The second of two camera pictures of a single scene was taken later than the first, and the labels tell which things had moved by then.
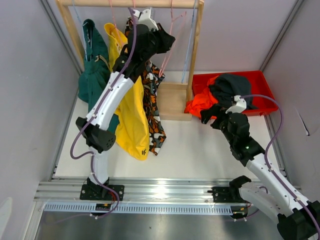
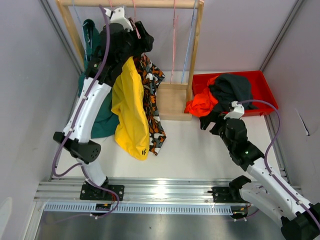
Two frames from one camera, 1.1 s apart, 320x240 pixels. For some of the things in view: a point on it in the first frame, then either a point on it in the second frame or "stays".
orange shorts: (201, 101) stays
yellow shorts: (131, 124) stays
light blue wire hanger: (184, 71) stays
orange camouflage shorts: (152, 75) stays
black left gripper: (166, 40) -> (145, 43)
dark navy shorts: (224, 87) stays
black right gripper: (216, 110) -> (215, 117)
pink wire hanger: (171, 22) -> (173, 42)
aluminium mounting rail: (137, 189) stays
